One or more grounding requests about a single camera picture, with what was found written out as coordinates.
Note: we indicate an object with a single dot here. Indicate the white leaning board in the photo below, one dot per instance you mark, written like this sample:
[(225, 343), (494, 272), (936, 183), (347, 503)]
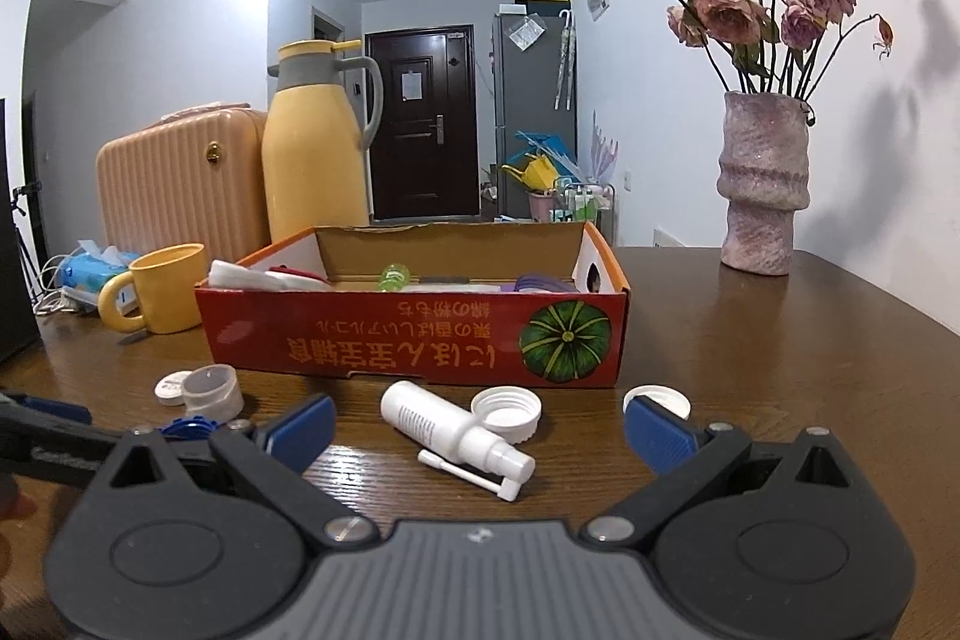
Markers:
[(667, 237)]

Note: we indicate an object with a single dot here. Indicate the purple round lid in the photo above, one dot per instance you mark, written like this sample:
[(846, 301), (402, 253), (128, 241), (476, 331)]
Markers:
[(544, 284)]

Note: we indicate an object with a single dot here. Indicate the yellow watering can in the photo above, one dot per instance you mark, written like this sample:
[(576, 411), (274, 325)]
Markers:
[(536, 174)]

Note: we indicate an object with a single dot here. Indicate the red printed cardboard box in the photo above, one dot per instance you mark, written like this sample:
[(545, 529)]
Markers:
[(375, 340)]

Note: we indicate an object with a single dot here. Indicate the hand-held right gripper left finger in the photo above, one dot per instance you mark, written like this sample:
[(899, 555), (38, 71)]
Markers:
[(300, 430)]

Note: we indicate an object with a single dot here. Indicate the metal trolley rack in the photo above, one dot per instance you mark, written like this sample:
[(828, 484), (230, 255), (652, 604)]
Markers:
[(585, 205)]

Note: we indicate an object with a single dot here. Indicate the yellow mug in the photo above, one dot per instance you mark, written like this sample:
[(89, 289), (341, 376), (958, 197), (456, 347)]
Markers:
[(169, 287)]

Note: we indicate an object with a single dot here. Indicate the dark monitor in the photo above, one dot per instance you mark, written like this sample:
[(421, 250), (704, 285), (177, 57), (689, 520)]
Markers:
[(15, 310)]

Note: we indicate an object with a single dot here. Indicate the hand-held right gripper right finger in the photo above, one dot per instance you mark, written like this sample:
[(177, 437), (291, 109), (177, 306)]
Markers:
[(660, 434)]

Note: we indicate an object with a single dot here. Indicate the grey side door frame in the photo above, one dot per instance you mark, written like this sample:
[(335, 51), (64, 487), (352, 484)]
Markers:
[(326, 25)]

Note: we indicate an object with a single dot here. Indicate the cream plastic container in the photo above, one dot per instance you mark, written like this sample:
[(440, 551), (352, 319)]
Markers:
[(457, 288)]

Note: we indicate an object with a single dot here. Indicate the blue bag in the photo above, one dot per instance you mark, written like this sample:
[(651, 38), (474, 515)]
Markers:
[(544, 145)]

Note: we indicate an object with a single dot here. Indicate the black tripod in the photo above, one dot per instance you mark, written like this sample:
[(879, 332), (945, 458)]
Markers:
[(22, 235)]

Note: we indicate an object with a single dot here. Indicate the pink bucket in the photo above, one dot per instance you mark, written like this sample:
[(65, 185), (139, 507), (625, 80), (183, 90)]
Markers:
[(541, 205)]

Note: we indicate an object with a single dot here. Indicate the pink ribbed suitcase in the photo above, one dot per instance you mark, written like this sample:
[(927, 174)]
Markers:
[(180, 183)]

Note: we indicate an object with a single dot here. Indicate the dark brown door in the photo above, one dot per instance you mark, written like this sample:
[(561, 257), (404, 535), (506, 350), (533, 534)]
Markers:
[(420, 160)]

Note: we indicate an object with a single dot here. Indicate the hanging folded umbrella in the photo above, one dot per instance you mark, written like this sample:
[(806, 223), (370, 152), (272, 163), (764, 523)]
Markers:
[(564, 59)]

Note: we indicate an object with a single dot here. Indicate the white spray bottle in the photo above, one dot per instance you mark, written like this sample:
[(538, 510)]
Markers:
[(427, 419)]

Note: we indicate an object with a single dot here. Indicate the green plastic bottle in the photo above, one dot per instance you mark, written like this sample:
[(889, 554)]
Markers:
[(394, 278)]

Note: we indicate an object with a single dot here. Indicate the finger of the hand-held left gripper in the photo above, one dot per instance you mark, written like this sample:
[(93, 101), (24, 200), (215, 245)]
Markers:
[(60, 456), (45, 407)]

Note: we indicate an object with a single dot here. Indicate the grey refrigerator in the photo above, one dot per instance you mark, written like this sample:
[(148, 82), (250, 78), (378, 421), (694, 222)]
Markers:
[(525, 100)]

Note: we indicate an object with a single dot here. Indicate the yellow thermos jug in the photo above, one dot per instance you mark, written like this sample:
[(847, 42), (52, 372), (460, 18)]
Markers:
[(315, 160)]

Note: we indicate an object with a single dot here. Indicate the translucent plastic cap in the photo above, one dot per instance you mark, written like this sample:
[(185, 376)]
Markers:
[(214, 396)]

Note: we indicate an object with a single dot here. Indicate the small white round lid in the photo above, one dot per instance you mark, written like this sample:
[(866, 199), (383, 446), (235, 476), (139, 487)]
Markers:
[(171, 389)]

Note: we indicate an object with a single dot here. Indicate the yellow and black box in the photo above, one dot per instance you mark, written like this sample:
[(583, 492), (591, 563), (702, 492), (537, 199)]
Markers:
[(541, 0)]

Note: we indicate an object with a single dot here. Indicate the white paper notice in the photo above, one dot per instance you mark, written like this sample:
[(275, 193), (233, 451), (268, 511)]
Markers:
[(412, 87)]

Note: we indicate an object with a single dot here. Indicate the pink ceramic vase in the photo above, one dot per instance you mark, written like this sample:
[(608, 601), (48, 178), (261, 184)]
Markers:
[(761, 183)]

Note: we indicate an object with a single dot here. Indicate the white ribbed bottle cap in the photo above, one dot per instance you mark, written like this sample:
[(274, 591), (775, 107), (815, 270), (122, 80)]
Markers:
[(506, 411)]

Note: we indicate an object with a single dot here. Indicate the blue tissue pack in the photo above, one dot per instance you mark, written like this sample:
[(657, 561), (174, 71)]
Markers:
[(90, 272)]

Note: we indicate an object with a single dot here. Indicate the clear plastic bag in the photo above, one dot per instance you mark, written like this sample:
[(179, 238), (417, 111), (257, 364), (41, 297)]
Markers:
[(525, 31)]

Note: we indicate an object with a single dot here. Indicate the purple flower wall decoration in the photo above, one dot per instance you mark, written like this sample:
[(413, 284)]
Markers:
[(604, 149)]

